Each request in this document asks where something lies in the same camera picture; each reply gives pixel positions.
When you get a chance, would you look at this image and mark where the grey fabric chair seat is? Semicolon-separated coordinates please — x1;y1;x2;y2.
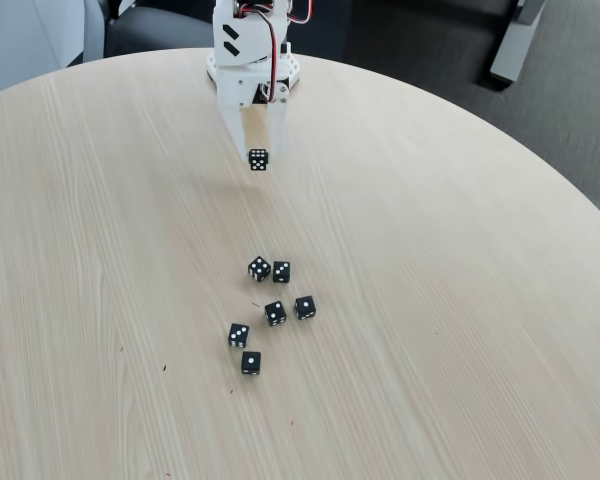
103;5;216;59

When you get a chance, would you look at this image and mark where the black die showing one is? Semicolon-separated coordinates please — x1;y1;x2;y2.
240;350;263;377
293;294;317;322

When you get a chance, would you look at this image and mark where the black die showing two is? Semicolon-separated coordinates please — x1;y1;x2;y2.
263;299;288;328

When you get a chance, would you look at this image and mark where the pale white cabinet panel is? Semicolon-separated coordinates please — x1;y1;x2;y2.
0;0;105;100

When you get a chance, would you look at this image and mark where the grey metal table leg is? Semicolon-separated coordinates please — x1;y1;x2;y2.
489;0;546;85

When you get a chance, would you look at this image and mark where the red black servo cable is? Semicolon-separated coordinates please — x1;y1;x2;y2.
237;2;281;104

